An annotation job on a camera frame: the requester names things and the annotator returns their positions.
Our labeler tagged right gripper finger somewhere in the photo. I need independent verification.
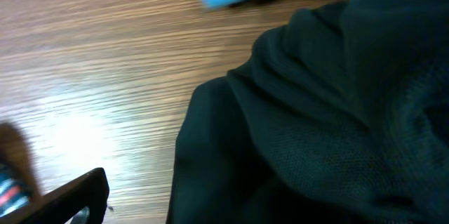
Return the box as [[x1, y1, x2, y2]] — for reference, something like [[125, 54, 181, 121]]
[[1, 168, 109, 224]]

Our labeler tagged red blue plaid garment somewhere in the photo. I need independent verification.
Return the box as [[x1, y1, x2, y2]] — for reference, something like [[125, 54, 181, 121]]
[[1, 123, 41, 217]]

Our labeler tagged black mesh garment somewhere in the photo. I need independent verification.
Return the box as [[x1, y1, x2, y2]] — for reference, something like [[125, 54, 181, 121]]
[[167, 0, 448, 224]]

